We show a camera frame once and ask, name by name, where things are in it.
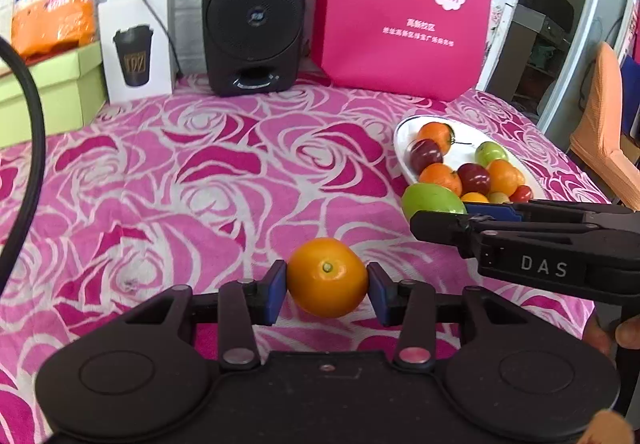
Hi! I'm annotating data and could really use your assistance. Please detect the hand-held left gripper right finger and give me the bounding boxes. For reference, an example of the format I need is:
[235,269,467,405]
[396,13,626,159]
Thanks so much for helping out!
[366,263,518,371]

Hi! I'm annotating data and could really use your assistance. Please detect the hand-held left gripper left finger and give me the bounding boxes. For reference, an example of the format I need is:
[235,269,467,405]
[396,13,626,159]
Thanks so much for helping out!
[122,260,288,371]

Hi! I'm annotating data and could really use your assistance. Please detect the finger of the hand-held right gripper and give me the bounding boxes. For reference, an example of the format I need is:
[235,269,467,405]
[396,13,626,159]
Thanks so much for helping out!
[410,210,640,257]
[465,200,640,225]

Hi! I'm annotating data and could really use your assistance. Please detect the green mango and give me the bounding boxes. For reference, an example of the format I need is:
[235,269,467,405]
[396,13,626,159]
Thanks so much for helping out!
[401,182,468,222]
[474,141,510,170]

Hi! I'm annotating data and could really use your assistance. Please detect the dark red plum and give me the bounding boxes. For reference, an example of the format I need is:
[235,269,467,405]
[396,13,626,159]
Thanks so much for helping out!
[407,139,444,175]
[456,163,492,196]

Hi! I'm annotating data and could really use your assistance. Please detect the dimpled orange tangerine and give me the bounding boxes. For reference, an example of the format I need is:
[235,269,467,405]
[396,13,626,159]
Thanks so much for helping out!
[419,163,462,197]

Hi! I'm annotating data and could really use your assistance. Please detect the large smooth orange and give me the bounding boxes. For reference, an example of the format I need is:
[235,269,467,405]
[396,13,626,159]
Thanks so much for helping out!
[286,237,370,319]

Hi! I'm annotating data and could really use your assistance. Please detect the orange with green leaf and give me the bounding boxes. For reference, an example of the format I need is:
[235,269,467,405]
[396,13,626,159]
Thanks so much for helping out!
[417,122,457,156]

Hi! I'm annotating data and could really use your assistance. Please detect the white plate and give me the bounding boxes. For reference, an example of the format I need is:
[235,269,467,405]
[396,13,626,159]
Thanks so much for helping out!
[393,113,548,212]

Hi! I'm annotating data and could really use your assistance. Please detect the person's right hand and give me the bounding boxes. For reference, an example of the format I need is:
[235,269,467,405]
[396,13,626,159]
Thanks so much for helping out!
[582,313,640,360]

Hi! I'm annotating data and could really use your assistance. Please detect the pink rose tablecloth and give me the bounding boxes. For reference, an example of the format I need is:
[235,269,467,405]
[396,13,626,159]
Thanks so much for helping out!
[0,71,616,444]

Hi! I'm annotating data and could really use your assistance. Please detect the orange chair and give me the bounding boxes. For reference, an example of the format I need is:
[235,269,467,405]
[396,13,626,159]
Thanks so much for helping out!
[570,41,640,211]

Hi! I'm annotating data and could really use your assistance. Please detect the magenta tote bag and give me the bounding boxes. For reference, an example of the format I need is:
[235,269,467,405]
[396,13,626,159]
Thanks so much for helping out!
[311,0,496,102]

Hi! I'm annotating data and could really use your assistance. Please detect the white cup picture box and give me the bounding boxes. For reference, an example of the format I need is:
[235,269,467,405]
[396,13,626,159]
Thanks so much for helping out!
[97,0,178,104]

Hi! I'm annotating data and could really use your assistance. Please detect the black speaker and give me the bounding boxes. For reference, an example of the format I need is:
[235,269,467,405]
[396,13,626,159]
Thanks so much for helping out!
[202,0,307,97]

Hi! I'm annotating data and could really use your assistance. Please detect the green shoebox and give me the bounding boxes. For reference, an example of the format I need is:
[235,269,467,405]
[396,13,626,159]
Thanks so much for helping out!
[0,41,108,150]

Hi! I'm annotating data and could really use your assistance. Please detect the thin black speaker cable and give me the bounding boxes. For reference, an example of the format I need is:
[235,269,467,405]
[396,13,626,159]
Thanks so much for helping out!
[140,0,206,75]

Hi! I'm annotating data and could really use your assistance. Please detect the thick black cable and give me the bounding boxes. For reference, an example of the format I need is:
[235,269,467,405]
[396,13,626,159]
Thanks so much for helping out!
[0,36,47,295]

